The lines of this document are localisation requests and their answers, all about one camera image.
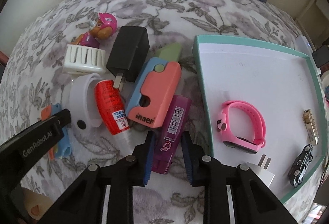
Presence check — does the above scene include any orange carrot knife toy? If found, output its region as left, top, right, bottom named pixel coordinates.
left=41, top=103, right=71, bottom=160

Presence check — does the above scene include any red glue bottle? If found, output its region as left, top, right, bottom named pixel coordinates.
left=94, top=80, right=134, bottom=156

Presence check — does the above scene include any gold usb stick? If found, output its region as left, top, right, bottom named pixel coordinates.
left=302, top=109, right=319, bottom=145

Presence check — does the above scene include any teal white box lid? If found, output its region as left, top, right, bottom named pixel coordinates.
left=193, top=35, right=328, bottom=203

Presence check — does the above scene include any floral patterned blanket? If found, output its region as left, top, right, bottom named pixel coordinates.
left=0, top=0, right=325, bottom=224

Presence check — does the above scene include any white device with led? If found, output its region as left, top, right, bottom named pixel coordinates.
left=295, top=35, right=313, bottom=58

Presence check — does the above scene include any white tape roll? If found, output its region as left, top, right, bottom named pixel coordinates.
left=69, top=73, right=103, bottom=133

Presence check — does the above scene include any white power adapter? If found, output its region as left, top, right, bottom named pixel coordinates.
left=246, top=154, right=275, bottom=187

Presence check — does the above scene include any black toy car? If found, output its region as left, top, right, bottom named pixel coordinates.
left=288, top=144, right=313, bottom=188

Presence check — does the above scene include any purple correction tape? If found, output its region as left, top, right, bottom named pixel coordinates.
left=152, top=95, right=192, bottom=174

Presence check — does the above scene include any black power adapter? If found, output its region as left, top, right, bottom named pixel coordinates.
left=106, top=26, right=149, bottom=90

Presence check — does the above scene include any white slotted plastic holder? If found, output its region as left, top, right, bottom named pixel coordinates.
left=63, top=44, right=107, bottom=75

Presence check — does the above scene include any pink puppy toy figure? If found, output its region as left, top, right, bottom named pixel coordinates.
left=72, top=13, right=118, bottom=48

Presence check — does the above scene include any pink smart watch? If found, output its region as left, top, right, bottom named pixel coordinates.
left=216, top=100, right=266, bottom=154

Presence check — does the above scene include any person hand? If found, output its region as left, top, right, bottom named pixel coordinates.
left=22, top=188, right=53, bottom=222

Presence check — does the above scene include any pink blue carrot knife toy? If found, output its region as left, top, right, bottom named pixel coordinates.
left=125, top=43, right=182, bottom=129

